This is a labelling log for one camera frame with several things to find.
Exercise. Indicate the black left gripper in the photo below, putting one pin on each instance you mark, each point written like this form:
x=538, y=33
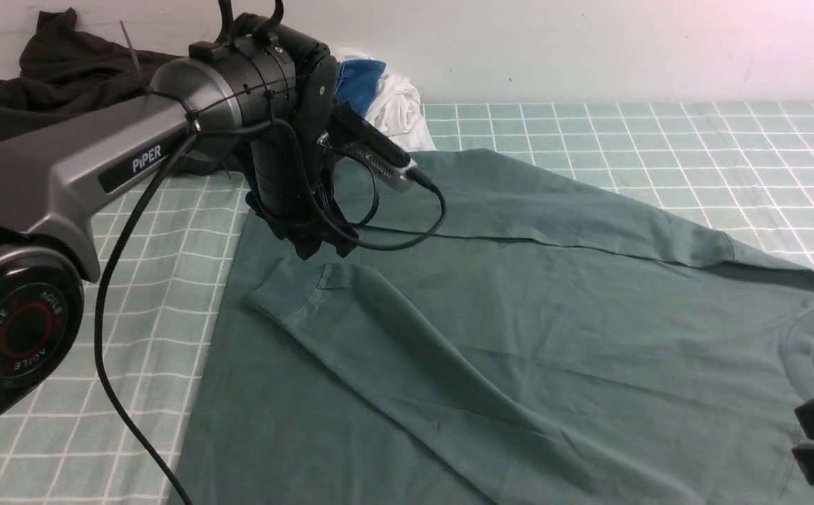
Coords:
x=292, y=190

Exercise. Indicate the green long-sleeve top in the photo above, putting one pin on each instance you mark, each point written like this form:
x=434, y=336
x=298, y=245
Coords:
x=554, y=343

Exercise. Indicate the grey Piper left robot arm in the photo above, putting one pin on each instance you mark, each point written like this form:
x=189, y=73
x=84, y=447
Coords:
x=260, y=90

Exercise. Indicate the white crumpled garment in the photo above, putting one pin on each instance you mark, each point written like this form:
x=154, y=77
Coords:
x=396, y=110

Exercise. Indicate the blue crumpled garment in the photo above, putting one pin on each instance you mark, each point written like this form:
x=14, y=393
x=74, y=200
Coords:
x=358, y=82

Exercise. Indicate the dark olive crumpled garment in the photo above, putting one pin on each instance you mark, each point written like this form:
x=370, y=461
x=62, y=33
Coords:
x=66, y=73

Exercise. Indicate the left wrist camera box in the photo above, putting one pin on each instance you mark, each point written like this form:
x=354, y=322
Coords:
x=375, y=151

